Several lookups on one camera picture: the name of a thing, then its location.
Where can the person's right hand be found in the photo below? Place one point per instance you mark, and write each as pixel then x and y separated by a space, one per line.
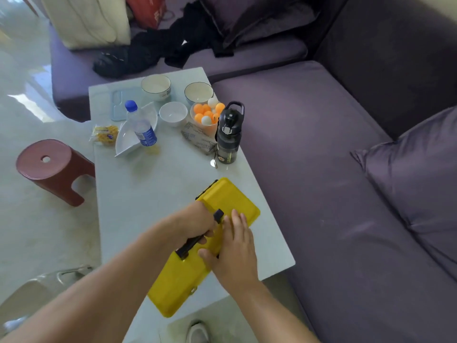
pixel 235 257

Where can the small white bowl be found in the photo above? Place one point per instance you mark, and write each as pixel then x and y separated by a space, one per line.
pixel 173 113

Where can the black sports bottle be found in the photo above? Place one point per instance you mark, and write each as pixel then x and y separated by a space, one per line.
pixel 228 137

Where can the clear water bottle blue cap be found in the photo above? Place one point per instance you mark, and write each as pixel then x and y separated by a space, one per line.
pixel 141 125

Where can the person's right forearm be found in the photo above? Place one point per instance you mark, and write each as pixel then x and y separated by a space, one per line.
pixel 267 314

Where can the bowl holding balls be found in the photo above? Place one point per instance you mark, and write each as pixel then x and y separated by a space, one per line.
pixel 205 129

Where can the yellow snack packet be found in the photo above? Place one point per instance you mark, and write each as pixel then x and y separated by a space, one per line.
pixel 105 134

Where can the yellow plastic tool case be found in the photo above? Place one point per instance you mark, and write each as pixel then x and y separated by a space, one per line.
pixel 178 282

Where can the pile of table tennis balls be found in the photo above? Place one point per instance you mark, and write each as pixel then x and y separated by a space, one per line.
pixel 205 112

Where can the white leaf-shaped plate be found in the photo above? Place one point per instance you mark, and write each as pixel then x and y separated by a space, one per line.
pixel 125 139

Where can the white ceramic bowl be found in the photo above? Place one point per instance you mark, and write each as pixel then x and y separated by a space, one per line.
pixel 156 86

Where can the cream blanket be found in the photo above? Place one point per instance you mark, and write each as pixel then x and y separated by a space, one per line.
pixel 85 21

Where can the red plastic stool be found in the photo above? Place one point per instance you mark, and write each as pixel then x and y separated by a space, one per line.
pixel 50 164

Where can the grey plastic chair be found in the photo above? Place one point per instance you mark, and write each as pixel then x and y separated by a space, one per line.
pixel 32 296

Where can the white bowl dark rim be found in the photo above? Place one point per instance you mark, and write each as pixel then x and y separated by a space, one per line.
pixel 198 92

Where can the person's left hand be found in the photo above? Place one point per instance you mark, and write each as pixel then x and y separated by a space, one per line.
pixel 191 221

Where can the person's right little finger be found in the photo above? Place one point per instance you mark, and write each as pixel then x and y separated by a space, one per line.
pixel 251 238

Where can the person's left forearm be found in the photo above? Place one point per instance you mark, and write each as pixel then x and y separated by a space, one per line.
pixel 107 292

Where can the person's right thumb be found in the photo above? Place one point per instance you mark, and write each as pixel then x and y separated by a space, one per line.
pixel 206 257

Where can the grey printed tissue pack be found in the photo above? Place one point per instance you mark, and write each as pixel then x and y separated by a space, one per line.
pixel 198 138

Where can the person's left fingers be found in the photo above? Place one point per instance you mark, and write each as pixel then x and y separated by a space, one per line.
pixel 206 236

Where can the large purple cushion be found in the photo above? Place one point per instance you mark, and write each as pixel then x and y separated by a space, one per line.
pixel 417 182

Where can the black clothing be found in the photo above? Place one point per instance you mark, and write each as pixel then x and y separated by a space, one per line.
pixel 167 42

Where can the white shoe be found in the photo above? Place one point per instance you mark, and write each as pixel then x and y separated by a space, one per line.
pixel 198 332

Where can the person's right middle finger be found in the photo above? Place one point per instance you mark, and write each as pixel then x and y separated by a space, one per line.
pixel 236 225

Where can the dark purple cushion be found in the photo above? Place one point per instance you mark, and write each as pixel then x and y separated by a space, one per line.
pixel 257 17

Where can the purple sofa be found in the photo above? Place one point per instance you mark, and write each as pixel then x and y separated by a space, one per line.
pixel 321 175

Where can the red bag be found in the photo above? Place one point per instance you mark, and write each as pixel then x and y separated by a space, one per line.
pixel 146 10

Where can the light blue tray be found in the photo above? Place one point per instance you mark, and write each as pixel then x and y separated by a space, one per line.
pixel 120 103

